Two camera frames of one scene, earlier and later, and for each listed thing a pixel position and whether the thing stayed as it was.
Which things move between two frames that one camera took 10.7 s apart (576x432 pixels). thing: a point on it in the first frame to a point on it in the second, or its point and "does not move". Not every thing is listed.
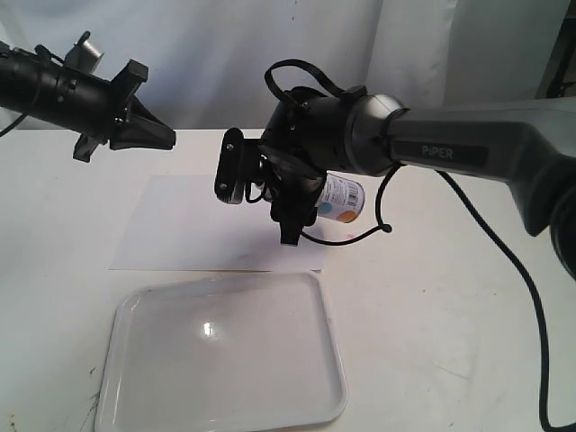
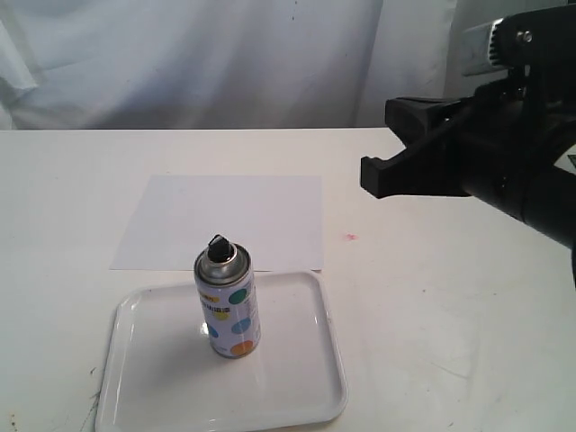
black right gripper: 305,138 to 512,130
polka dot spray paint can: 340,199 to 225,277
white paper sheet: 180,223 does not move
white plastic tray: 229,354 does not move
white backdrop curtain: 208,59 does not move
